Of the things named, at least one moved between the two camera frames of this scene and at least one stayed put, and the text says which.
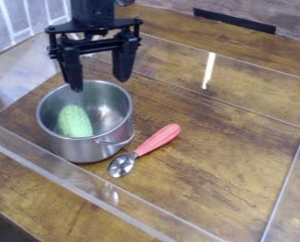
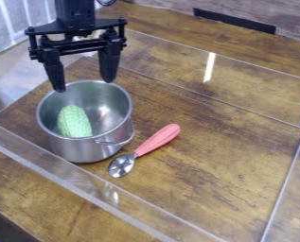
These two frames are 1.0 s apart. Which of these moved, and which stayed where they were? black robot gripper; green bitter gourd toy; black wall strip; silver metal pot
Moved: black robot gripper
Stayed: black wall strip; silver metal pot; green bitter gourd toy
